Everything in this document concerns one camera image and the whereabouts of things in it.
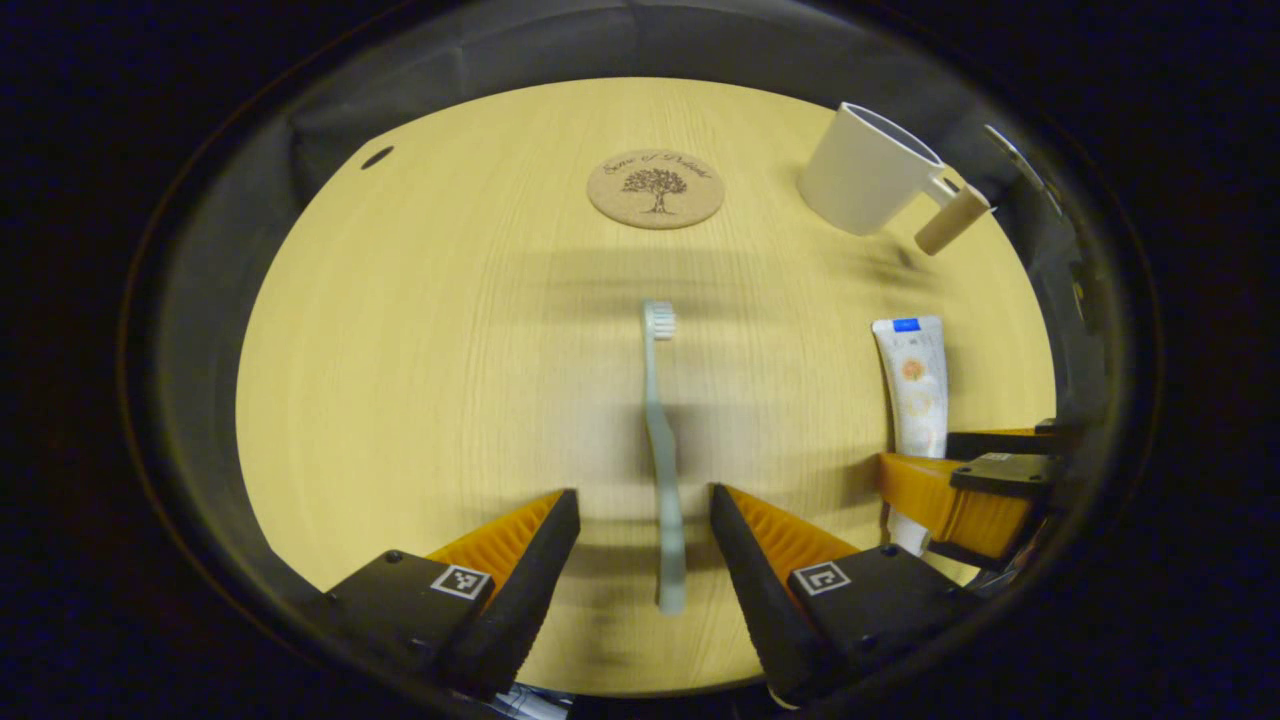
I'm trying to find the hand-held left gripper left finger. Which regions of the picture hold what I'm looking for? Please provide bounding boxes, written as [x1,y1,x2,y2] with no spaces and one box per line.
[325,488,581,701]

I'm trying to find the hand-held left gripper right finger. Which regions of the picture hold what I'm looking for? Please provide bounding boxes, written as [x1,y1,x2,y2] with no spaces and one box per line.
[708,483,986,706]

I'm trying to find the white toothpaste tube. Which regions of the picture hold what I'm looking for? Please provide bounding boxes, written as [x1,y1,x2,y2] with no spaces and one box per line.
[872,316,949,557]

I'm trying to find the pale green toothbrush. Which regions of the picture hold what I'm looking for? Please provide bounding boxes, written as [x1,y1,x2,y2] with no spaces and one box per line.
[641,300,688,616]

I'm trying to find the white cup with beige handle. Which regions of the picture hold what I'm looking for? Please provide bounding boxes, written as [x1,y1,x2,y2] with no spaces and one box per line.
[798,102,993,256]

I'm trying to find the round cork coaster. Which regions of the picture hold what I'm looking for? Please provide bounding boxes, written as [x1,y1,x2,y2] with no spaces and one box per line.
[587,149,725,230]

